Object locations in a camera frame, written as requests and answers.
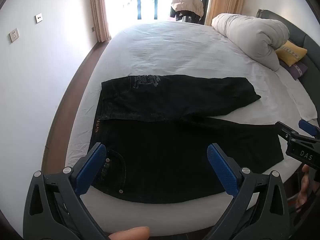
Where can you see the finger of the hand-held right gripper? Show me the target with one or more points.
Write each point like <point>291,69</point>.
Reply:
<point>308,127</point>
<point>285,130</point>

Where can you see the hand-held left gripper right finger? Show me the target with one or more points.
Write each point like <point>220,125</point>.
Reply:
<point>222,172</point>

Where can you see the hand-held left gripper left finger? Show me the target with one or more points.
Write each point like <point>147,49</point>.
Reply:
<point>92,170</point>

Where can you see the black pants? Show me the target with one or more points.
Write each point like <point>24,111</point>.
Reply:
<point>175,155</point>

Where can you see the person's right hand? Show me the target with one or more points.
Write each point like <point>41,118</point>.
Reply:
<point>303,187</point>

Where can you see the person's left hand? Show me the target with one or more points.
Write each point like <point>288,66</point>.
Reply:
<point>130,233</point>

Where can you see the flat white pillow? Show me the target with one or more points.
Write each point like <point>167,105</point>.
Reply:
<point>300,97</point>

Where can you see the purple pillow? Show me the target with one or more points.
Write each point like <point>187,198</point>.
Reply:
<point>297,70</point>

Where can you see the yellow pillow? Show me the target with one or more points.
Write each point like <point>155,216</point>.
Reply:
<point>291,53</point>

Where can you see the grey-green headboard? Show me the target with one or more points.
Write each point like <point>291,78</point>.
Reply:
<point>312,42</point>

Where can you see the rolled white duvet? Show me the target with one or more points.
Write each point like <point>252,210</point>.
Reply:
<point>250,35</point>

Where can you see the white bed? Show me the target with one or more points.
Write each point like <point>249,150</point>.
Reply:
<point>175,50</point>

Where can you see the dark hanging clothes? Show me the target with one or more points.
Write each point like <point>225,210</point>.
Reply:
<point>183,15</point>

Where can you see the black-framed window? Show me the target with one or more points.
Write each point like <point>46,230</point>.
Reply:
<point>147,0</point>

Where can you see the white wall outlet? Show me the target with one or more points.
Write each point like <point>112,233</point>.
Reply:
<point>14,35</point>

